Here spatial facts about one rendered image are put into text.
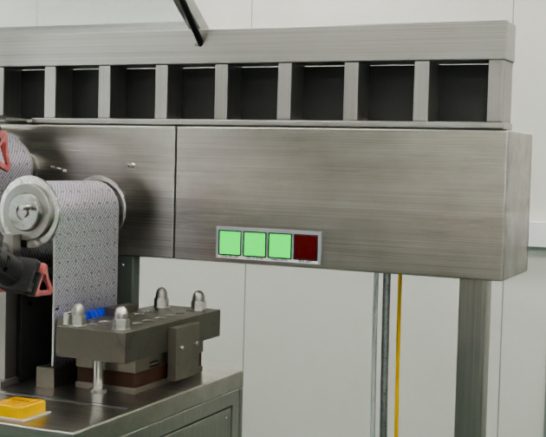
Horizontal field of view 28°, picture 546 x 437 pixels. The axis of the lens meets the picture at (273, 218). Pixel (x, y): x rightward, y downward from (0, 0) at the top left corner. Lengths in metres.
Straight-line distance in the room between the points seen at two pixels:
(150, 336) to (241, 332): 2.84
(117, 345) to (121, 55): 0.74
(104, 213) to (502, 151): 0.85
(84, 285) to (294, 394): 2.72
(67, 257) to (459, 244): 0.80
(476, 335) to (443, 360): 2.31
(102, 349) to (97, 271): 0.28
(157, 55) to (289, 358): 2.66
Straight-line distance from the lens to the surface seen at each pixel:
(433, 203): 2.22
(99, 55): 2.58
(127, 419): 2.04
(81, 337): 2.17
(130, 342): 2.13
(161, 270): 5.18
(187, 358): 2.30
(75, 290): 2.31
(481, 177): 2.20
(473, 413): 2.42
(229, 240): 2.38
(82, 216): 2.31
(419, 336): 4.71
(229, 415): 2.42
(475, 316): 2.38
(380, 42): 2.28
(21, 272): 2.11
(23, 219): 2.26
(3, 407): 2.01
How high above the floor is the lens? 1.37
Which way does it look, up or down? 3 degrees down
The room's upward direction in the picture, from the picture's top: 1 degrees clockwise
